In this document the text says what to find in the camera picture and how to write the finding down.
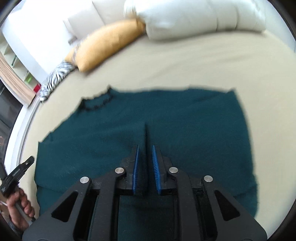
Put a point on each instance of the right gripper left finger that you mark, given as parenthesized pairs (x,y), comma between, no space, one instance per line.
(129,181)

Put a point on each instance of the beige round bed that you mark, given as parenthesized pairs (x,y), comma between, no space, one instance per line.
(260,67)

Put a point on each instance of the beige padded headboard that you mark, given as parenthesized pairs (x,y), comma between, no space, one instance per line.
(84,17)

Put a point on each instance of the white folded duvet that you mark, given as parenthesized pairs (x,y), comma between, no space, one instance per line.
(180,19)

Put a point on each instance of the left hand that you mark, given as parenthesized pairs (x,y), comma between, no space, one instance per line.
(18,201)

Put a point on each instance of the zebra print pillow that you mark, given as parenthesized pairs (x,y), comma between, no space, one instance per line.
(54,79)

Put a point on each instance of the yellow cushion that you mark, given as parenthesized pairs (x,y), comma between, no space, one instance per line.
(103,43)

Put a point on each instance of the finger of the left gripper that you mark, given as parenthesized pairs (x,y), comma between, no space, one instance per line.
(21,169)

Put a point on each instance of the beige curtain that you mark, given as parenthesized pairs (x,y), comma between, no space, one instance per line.
(17,87)

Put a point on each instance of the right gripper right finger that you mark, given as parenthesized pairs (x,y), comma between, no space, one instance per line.
(161,164)

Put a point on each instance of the white shelf unit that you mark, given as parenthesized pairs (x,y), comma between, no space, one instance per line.
(17,66)

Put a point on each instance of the dark green knit sweater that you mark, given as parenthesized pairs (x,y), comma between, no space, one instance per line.
(203,132)

